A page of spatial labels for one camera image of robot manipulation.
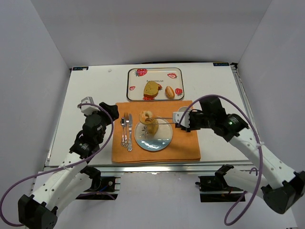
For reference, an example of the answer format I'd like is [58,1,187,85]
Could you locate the bagel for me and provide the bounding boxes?
[139,111,155,125]

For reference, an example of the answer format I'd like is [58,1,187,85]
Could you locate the metal serving tongs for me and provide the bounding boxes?
[144,117,176,125]

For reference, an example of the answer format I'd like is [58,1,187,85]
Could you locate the oblong golden bread roll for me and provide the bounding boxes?
[145,119,159,135]

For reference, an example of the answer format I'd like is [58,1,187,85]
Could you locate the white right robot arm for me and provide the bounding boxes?
[173,95,305,214]

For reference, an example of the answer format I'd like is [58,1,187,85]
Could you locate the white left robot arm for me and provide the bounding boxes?
[18,102,119,229]

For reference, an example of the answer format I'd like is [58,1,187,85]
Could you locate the small round bread bun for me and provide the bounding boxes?
[165,86,175,99]

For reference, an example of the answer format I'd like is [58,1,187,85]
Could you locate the brown bread slice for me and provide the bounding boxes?
[143,81,162,99]

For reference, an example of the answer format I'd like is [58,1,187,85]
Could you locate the silver spoon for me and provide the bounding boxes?
[121,117,126,146]

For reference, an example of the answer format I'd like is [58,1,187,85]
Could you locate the silver fork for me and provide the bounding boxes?
[123,112,129,148]

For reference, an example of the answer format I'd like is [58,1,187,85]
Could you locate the yellow mug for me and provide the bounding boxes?
[178,106,191,113]

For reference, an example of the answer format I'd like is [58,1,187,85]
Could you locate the orange placemat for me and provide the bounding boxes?
[112,101,201,163]

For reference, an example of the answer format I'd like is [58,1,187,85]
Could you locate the white and blue plate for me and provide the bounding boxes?
[134,122,173,152]

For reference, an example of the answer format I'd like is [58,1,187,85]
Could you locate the silver knife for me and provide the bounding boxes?
[127,114,132,152]

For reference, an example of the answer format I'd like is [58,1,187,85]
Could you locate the strawberry print white tray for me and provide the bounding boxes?
[126,67,184,101]

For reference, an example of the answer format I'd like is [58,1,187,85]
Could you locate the left blue table label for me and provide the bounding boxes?
[72,66,89,71]

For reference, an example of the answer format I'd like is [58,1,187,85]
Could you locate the blue table label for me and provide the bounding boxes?
[213,62,230,66]
[72,66,89,71]

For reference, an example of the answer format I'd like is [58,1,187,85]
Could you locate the right blue table label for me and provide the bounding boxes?
[213,62,230,66]

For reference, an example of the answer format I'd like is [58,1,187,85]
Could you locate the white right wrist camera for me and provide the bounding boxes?
[172,112,190,128]

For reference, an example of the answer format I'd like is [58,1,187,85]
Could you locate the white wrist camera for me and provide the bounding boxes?
[77,96,99,116]
[172,112,190,128]

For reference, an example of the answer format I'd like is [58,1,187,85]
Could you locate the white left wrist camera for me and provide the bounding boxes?
[77,96,99,116]

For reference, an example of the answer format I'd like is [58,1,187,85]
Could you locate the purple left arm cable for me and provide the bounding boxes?
[0,103,114,227]

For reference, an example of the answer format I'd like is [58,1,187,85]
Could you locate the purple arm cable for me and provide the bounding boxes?
[177,94,264,226]
[0,103,114,227]

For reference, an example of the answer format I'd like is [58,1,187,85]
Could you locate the aluminium table frame rail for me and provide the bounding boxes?
[84,160,255,177]

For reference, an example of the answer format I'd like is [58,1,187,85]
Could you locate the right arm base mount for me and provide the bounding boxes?
[195,176,245,203]

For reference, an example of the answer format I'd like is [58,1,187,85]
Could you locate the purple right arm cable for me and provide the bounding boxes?
[177,94,264,226]

